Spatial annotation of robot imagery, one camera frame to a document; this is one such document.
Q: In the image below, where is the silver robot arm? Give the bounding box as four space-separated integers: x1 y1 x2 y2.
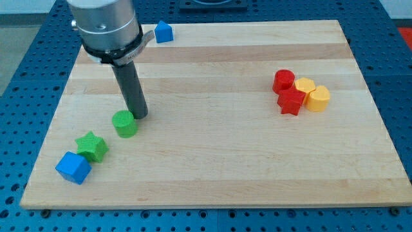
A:
67 0 155 67

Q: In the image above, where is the wooden board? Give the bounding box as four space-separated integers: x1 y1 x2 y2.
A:
21 20 411 209

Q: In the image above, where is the green cylinder block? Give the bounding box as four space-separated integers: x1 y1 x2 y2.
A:
112 110 138 139

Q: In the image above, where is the red cylinder block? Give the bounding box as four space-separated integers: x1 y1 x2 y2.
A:
272 69 295 93

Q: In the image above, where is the red star block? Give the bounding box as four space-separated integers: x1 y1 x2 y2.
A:
277 85 306 116

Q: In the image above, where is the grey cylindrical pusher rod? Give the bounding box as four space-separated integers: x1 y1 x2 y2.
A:
112 62 148 119

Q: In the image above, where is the blue triangular prism block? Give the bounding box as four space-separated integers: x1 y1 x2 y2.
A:
154 21 174 43

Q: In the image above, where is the yellow hexagon block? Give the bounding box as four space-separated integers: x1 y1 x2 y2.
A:
294 77 316 104

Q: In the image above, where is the yellow rounded block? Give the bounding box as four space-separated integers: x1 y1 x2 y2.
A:
305 86 330 112

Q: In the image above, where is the green star block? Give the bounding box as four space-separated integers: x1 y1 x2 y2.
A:
75 131 109 163

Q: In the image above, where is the blue cube block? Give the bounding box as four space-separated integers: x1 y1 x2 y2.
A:
55 151 92 185

